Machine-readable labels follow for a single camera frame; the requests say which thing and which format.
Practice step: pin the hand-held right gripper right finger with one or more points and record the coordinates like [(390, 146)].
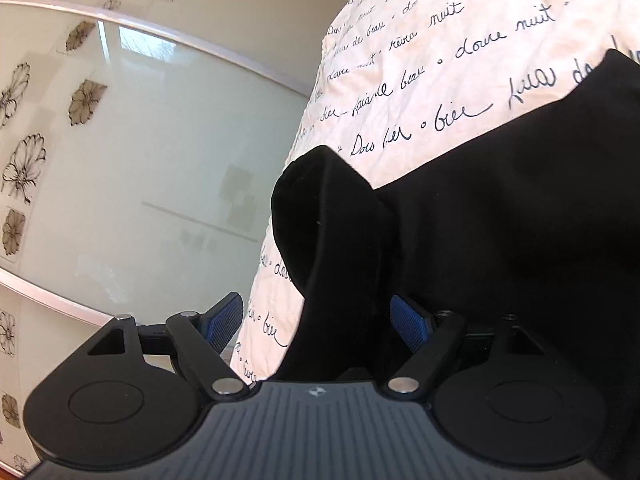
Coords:
[(407, 327)]

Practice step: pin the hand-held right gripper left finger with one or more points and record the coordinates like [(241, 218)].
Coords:
[(222, 322)]

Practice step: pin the black pants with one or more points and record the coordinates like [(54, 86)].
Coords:
[(500, 210)]

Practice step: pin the frosted glass wardrobe door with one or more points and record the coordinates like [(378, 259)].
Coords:
[(175, 160)]

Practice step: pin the white script printed blanket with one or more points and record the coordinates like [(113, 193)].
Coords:
[(425, 35)]

